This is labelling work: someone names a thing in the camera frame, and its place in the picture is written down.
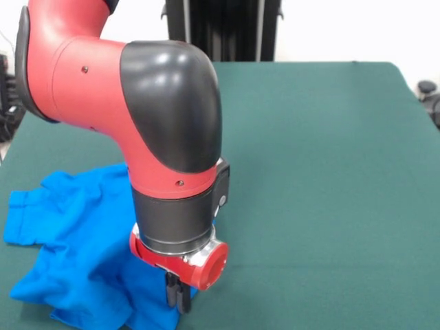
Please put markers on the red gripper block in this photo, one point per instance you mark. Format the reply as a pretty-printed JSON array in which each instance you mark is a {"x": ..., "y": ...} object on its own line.
[{"x": 206, "y": 268}]

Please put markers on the blue shirt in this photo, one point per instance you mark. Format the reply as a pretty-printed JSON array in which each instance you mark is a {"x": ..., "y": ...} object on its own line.
[{"x": 68, "y": 240}]

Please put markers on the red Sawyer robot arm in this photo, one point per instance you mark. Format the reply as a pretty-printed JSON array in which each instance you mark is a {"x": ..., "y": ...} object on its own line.
[{"x": 137, "y": 120}]

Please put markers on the dark green table cloth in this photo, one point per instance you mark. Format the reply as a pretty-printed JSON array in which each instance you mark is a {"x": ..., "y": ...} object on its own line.
[{"x": 326, "y": 206}]

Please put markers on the grey stand foot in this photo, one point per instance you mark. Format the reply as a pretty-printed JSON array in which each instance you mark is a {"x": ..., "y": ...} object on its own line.
[{"x": 428, "y": 87}]

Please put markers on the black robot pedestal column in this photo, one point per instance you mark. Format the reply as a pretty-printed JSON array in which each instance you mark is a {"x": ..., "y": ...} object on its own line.
[{"x": 223, "y": 34}]

